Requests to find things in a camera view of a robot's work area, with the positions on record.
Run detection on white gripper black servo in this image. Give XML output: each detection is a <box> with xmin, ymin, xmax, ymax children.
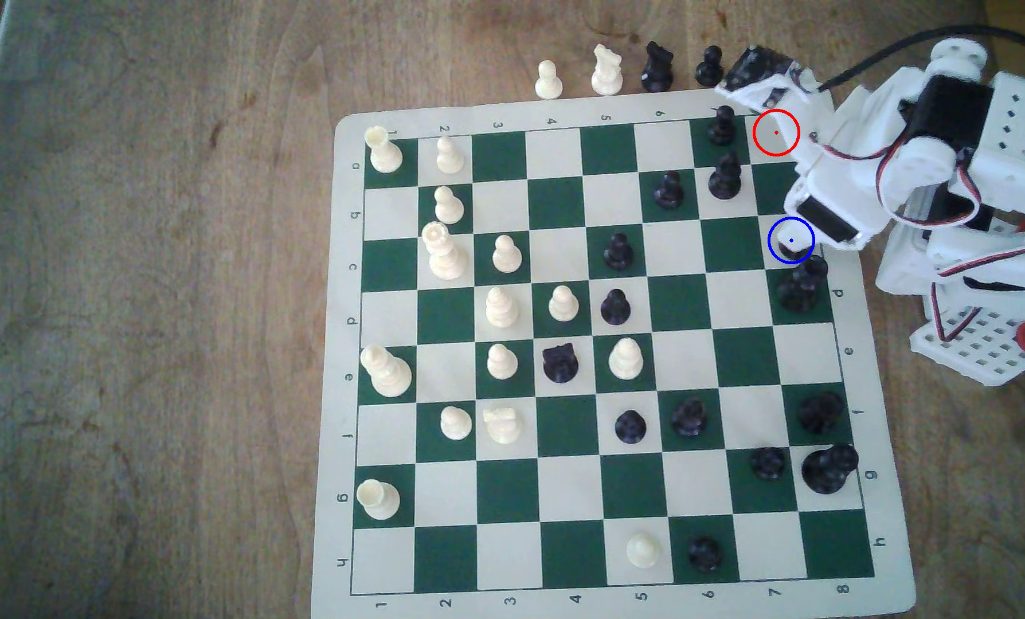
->
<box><xmin>783</xmin><ymin>150</ymin><xmax>897</xmax><ymax>251</ymax></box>

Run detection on black chess queen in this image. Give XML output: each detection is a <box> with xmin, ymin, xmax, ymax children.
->
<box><xmin>776</xmin><ymin>254</ymin><xmax>830</xmax><ymax>314</ymax></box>

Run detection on black chess bishop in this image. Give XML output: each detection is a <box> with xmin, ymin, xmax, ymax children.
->
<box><xmin>707</xmin><ymin>153</ymin><xmax>743</xmax><ymax>201</ymax></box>

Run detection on black chess knight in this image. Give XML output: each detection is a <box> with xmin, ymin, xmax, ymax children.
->
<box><xmin>640</xmin><ymin>41</ymin><xmax>675</xmax><ymax>94</ymax></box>
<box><xmin>542</xmin><ymin>342</ymin><xmax>580</xmax><ymax>385</ymax></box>

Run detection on white chess bishop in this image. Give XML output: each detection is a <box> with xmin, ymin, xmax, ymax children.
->
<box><xmin>608</xmin><ymin>337</ymin><xmax>645</xmax><ymax>381</ymax></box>

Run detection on black chess king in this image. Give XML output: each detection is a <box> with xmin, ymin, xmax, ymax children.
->
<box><xmin>801</xmin><ymin>442</ymin><xmax>860</xmax><ymax>495</ymax></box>

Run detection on white chess knight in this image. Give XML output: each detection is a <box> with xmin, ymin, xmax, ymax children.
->
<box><xmin>483</xmin><ymin>406</ymin><xmax>524</xmax><ymax>445</ymax></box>
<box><xmin>590</xmin><ymin>44</ymin><xmax>624</xmax><ymax>96</ymax></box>

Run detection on green and white chess mat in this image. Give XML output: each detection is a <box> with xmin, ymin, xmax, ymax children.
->
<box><xmin>310</xmin><ymin>90</ymin><xmax>918</xmax><ymax>619</ymax></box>

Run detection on white chess queen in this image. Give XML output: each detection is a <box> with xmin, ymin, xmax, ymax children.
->
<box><xmin>421</xmin><ymin>221</ymin><xmax>469</xmax><ymax>281</ymax></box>

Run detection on white chess rook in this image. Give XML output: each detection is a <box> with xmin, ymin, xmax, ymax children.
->
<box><xmin>365</xmin><ymin>126</ymin><xmax>404</xmax><ymax>175</ymax></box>
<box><xmin>356</xmin><ymin>479</ymin><xmax>402</xmax><ymax>521</ymax></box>

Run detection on white chess king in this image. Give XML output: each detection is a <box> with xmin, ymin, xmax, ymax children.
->
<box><xmin>360</xmin><ymin>344</ymin><xmax>413</xmax><ymax>398</ymax></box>

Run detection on red black servo wire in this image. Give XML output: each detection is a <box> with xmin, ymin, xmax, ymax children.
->
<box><xmin>927</xmin><ymin>248</ymin><xmax>1025</xmax><ymax>347</ymax></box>
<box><xmin>822</xmin><ymin>142</ymin><xmax>984</xmax><ymax>228</ymax></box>

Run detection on black camera cable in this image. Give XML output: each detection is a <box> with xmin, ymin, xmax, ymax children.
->
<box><xmin>817</xmin><ymin>24</ymin><xmax>1025</xmax><ymax>94</ymax></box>

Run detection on white perforated base plate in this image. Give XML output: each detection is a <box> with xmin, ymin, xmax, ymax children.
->
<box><xmin>908</xmin><ymin>303</ymin><xmax>1025</xmax><ymax>386</ymax></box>

